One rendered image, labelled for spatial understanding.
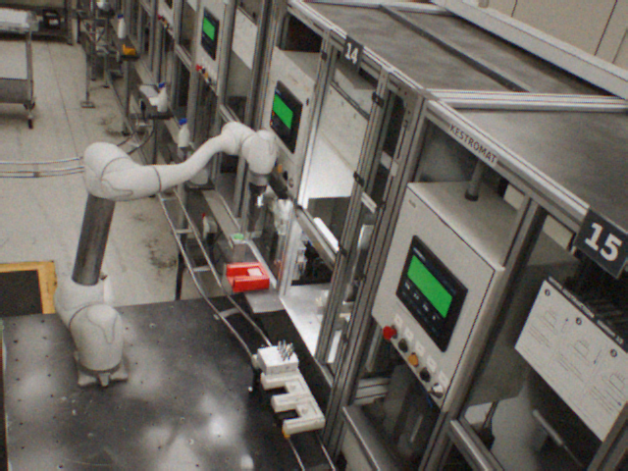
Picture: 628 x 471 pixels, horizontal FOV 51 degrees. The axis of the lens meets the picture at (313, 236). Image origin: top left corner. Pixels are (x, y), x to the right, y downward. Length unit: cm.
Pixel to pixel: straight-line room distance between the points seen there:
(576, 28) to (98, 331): 504
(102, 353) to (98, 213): 51
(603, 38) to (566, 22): 46
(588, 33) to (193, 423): 491
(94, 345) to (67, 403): 22
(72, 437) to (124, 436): 17
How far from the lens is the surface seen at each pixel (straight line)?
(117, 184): 230
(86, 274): 264
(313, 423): 234
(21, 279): 436
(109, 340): 257
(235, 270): 284
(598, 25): 631
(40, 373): 274
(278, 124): 264
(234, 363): 279
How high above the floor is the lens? 255
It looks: 30 degrees down
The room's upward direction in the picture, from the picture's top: 12 degrees clockwise
